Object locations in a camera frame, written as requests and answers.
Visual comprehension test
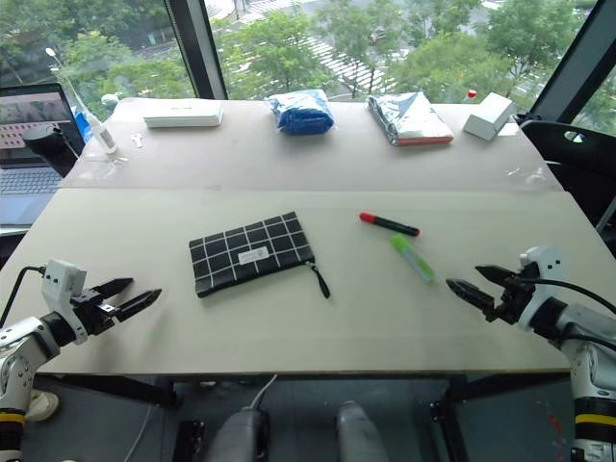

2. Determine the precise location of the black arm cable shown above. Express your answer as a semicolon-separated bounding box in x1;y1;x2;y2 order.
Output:
0;266;48;328
526;277;616;314

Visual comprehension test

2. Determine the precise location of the laptop computer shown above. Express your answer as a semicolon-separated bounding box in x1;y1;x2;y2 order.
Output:
0;82;86;227

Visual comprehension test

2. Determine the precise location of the white sneaker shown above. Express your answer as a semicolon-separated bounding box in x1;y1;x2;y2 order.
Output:
23;389;61;424

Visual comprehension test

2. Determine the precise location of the black white grid pencil case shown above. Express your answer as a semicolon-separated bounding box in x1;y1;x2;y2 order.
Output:
188;211;331;299

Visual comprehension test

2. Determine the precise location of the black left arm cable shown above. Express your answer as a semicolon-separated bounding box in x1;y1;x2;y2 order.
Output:
0;266;48;328

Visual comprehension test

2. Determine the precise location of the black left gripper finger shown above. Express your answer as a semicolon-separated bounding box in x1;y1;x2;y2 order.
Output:
90;277;135;298
113;288;163;323

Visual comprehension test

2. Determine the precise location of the white glue tube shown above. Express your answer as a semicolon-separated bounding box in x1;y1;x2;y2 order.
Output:
84;111;118;155

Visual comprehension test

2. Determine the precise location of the grey rounded robot leg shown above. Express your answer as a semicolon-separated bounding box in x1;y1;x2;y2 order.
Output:
204;406;271;462
335;400;390;462

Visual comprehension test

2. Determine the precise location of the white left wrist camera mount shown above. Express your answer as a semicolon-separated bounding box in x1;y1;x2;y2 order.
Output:
39;259;89;318

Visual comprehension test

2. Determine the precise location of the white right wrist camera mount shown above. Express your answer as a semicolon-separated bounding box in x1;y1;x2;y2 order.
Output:
517;245;567;333

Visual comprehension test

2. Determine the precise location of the silver foil package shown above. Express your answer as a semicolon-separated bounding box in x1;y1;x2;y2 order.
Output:
367;90;455;147

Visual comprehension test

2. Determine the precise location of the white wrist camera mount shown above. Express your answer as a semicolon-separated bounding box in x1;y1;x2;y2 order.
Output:
517;245;567;333
39;259;89;318

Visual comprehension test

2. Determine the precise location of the blue plastic bag bundle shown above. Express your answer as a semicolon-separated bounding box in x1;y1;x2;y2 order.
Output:
265;89;337;136

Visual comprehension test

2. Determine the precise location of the black marker with red cap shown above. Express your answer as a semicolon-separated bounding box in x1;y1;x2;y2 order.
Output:
359;212;422;238

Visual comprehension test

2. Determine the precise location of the black chair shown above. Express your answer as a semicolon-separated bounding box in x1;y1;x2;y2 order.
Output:
514;113;616;232

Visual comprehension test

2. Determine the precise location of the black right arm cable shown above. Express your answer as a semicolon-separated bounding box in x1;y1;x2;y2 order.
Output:
526;277;616;314

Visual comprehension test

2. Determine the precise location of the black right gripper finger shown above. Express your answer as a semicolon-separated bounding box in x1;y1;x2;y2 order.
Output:
475;264;517;290
445;278;497;318

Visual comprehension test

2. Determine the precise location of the green highlighter pen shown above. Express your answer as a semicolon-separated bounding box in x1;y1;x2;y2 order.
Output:
389;234;436;285

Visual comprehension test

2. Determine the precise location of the small white cardboard box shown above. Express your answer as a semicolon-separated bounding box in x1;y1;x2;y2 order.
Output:
462;92;518;141

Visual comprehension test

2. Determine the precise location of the flat white box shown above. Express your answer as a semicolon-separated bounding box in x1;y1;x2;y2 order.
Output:
142;99;225;129

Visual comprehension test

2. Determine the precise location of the white floor cable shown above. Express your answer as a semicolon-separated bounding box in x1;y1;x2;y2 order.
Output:
122;373;279;462

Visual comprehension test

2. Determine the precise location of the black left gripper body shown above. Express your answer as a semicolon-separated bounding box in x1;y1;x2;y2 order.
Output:
69;289;122;338

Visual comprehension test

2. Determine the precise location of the black cylindrical speaker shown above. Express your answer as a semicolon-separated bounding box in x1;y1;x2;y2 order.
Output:
21;125;78;178

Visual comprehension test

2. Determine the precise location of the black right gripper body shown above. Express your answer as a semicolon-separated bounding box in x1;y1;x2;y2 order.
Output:
484;269;541;326

